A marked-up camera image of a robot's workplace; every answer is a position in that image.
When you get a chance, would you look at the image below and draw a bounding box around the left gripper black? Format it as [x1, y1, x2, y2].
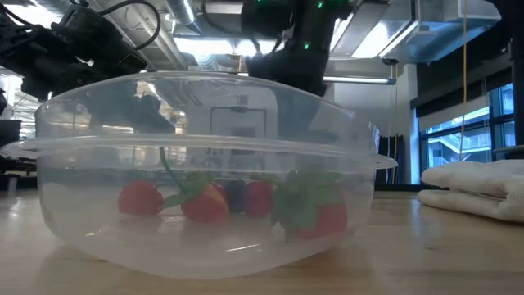
[20, 6, 176, 135]

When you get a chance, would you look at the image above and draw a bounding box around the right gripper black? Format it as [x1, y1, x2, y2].
[247, 51, 328, 138]

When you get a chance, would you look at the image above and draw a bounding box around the clear plastic tupperware container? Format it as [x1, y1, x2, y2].
[0, 70, 398, 281]

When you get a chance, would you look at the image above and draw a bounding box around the small red strawberry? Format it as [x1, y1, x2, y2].
[244, 174, 274, 217]

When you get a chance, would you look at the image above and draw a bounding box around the red strawberry with green leaves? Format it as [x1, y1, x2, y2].
[269, 166, 349, 242]

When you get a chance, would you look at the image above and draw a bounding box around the small strawberry with long stem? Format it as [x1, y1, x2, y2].
[158, 146, 230, 225]

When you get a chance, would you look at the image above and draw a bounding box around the ceiling light tube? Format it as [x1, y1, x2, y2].
[322, 75, 397, 86]

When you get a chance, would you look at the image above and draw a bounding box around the white plaid folded cloth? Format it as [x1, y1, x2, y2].
[417, 159, 524, 225]

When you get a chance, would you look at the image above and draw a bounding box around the black column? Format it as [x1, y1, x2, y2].
[509, 34, 524, 148]

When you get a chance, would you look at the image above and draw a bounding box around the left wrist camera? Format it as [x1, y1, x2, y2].
[116, 48, 148, 75]

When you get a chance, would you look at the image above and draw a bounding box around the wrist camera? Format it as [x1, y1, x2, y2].
[116, 48, 148, 75]
[240, 0, 296, 40]

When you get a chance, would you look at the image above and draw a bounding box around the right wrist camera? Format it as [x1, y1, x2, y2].
[240, 0, 296, 40]

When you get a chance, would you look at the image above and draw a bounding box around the silver ventilation duct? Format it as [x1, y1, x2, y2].
[165, 0, 204, 36]

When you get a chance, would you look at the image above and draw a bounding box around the window with dark frame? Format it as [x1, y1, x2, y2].
[425, 84, 517, 164]

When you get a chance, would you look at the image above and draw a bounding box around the yellow hanging cord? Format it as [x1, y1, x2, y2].
[461, 0, 468, 152]

